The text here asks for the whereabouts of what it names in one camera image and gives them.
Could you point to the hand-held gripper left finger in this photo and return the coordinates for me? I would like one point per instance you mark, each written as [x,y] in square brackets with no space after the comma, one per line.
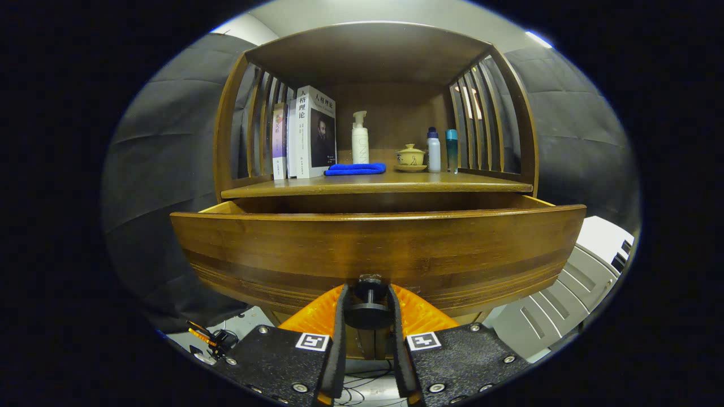
[338,350]

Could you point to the white book with portrait cover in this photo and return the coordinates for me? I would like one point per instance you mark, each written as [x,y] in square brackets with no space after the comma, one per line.
[322,135]

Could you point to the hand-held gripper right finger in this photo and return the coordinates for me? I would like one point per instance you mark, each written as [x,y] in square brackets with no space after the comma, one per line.
[400,362]

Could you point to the brown wooden cabinet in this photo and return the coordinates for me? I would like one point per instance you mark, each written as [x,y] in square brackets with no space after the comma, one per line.
[367,56]

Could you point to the yellow lidded teacup with saucer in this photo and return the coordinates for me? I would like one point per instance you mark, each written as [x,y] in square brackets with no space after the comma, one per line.
[411,157]

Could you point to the white pump bottle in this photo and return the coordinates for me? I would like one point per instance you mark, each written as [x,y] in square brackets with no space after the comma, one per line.
[360,147]

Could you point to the thin white book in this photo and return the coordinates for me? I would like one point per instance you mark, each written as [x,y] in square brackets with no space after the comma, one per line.
[292,147]

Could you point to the brown wooden drawer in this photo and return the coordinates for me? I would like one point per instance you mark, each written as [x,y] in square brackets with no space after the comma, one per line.
[367,249]

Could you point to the black round drawer knob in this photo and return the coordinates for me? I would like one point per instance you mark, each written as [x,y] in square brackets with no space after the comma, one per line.
[369,315]

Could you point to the white drawer unit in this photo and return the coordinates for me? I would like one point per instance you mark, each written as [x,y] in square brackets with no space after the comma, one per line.
[565,282]

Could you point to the folded blue cloth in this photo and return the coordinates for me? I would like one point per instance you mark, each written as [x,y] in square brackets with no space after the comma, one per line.
[356,168]

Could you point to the wooden countertop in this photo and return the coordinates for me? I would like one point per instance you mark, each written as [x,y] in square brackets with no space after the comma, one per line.
[396,182]

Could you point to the small black block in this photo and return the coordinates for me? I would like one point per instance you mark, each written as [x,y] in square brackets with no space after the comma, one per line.
[626,247]
[618,262]

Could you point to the teal bottle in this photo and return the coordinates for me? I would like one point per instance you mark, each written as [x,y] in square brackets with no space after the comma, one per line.
[451,150]

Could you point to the purple book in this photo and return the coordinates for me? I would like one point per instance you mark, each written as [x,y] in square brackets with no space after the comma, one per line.
[279,141]

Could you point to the orange and black device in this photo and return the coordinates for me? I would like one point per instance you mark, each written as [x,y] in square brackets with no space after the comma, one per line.
[218,341]

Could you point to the small ceiling light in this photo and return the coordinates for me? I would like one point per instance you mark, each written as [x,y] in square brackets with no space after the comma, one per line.
[537,39]

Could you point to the white bottle with blue cap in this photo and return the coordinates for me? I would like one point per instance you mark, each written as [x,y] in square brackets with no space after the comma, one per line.
[434,152]

